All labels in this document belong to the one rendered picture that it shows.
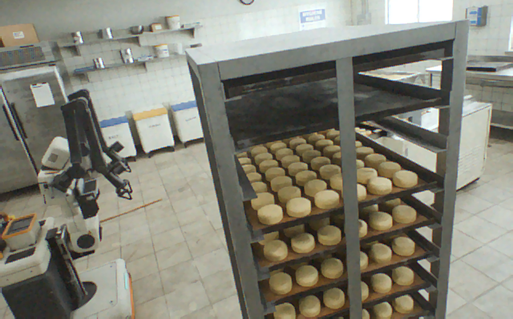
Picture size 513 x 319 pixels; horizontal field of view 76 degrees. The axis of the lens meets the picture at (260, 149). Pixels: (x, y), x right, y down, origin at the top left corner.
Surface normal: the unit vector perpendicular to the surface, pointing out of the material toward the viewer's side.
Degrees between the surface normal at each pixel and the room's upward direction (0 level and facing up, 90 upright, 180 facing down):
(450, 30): 90
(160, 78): 90
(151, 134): 92
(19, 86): 90
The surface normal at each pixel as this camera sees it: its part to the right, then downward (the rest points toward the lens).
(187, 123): 0.37, 0.33
